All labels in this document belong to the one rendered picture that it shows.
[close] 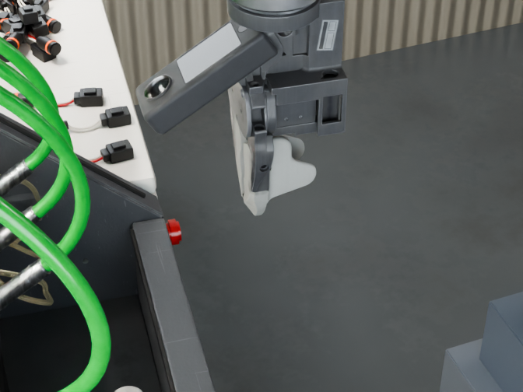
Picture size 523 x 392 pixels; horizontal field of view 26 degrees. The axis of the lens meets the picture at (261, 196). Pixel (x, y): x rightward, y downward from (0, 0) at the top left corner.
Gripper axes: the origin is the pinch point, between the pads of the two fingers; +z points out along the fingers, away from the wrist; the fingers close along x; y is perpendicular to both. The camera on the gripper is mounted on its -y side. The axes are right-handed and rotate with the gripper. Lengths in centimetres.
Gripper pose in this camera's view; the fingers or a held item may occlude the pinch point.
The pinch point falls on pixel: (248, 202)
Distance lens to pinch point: 97.6
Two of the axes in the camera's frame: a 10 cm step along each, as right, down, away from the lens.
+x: -2.5, -6.1, 7.5
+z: 0.0, 7.7, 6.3
